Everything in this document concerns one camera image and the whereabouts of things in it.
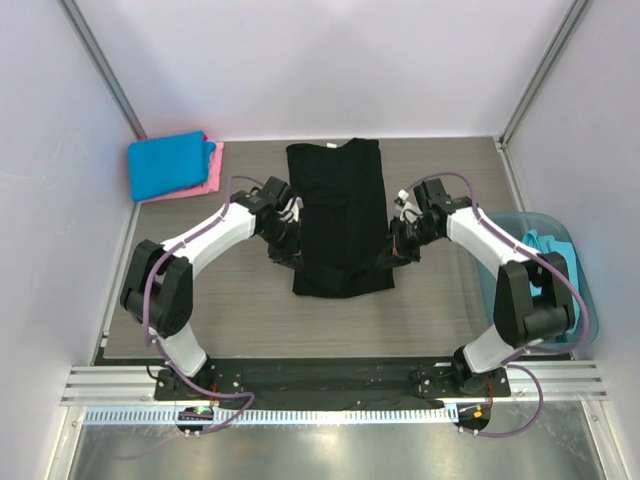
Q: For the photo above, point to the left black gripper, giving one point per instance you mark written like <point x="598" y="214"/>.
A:
<point x="292" y="251"/>

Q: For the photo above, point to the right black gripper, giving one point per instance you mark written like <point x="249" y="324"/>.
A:
<point x="400" y="246"/>

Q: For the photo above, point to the black t shirt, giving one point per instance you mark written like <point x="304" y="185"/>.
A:
<point x="343" y="224"/>

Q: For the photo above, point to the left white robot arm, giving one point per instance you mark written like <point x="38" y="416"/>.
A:
<point x="158" y="287"/>

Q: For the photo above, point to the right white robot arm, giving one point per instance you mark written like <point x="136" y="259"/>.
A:
<point x="534" y="297"/>

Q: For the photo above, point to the folded pink t shirt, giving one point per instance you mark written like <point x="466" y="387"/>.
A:
<point x="211" y="185"/>

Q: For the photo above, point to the translucent blue plastic bin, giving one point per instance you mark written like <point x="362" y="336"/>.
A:
<point x="517" y="224"/>

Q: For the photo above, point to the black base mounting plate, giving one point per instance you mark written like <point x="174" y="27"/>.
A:
<point x="349" y="384"/>

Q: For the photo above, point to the folded blue t shirt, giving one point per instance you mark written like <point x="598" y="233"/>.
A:
<point x="164" y="165"/>

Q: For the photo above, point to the crumpled light blue t shirt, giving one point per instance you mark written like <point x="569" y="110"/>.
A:
<point x="549" y="244"/>

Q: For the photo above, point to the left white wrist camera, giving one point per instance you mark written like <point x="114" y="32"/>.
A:
<point x="292" y="210"/>

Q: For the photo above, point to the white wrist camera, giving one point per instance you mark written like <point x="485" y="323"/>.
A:
<point x="292" y="210"/>
<point x="408" y="212"/>

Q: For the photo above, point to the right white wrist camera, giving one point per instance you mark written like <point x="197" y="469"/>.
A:
<point x="408" y="212"/>

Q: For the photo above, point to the white slotted cable duct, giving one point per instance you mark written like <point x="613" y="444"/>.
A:
<point x="175" y="415"/>

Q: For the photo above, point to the aluminium frame rail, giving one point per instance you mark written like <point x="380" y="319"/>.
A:
<point x="130" y="385"/>

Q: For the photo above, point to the right aluminium corner post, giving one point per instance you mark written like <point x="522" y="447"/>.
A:
<point x="570" y="22"/>

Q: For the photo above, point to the aluminium corner post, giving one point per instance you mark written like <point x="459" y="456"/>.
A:
<point x="91" y="45"/>
<point x="570" y="22"/>

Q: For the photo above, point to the left aluminium corner post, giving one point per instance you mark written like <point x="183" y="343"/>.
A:
<point x="91" y="45"/>

